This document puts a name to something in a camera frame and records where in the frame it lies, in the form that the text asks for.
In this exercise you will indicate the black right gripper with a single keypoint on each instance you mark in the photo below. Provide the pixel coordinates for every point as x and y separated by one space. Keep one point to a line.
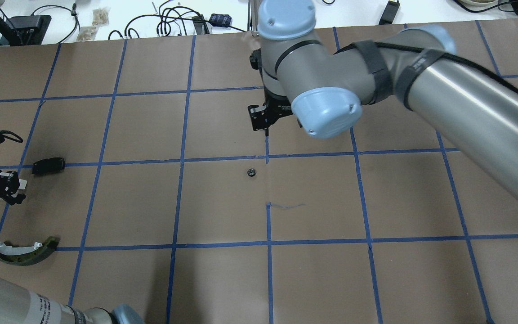
278 109

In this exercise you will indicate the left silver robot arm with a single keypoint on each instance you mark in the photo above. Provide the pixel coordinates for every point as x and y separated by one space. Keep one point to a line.
19 305

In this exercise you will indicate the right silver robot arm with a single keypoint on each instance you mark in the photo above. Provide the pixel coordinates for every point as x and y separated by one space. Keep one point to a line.
471 106

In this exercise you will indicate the small black flat part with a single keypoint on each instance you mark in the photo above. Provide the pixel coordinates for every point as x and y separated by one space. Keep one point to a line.
50 165

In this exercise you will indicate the olive brake shoe part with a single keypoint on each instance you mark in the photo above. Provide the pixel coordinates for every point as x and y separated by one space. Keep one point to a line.
28 255

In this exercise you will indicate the blue black small device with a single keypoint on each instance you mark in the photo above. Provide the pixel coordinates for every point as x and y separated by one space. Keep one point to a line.
220 20

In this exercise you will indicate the black power adapter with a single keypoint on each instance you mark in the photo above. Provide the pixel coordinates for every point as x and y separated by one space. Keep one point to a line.
389 13

